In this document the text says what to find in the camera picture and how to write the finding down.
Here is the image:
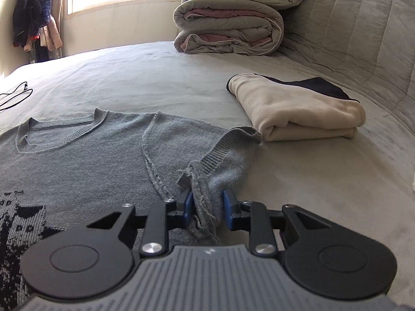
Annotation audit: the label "folded beige garment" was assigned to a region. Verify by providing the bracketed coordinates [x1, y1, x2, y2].
[226, 73, 366, 142]

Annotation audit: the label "grey quilted headboard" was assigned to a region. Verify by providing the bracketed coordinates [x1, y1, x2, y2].
[279, 0, 414, 131]

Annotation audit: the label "folded grey pink quilt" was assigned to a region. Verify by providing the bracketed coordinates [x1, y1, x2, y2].
[173, 0, 284, 56]

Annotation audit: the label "hanging dark clothes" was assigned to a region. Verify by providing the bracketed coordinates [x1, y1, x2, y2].
[12, 0, 63, 62]

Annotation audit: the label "black cable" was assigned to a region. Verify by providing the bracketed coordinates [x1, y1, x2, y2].
[0, 81, 34, 112]

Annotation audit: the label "grey bed sheet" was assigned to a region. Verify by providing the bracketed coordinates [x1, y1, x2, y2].
[1, 42, 414, 305]

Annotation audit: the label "grey knit sweater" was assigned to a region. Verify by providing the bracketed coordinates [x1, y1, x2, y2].
[1, 109, 261, 310]

